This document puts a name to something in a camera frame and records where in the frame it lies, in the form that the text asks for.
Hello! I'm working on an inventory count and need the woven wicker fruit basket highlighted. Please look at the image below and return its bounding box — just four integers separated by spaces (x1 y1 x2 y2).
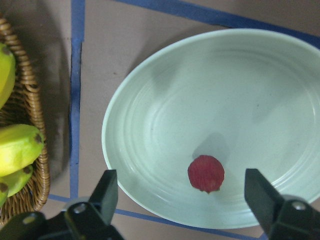
0 17 51 226

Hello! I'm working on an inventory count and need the yellow banana bunch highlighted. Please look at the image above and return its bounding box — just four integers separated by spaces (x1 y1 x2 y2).
0 43 44 206

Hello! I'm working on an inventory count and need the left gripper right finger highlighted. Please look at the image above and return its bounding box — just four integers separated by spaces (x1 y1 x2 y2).
244 168 320 240

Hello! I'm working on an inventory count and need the light green plate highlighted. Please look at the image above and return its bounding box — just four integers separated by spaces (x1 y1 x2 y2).
101 29 320 229

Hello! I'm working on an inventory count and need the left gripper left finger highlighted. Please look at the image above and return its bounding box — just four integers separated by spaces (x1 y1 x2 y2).
0 170 123 240

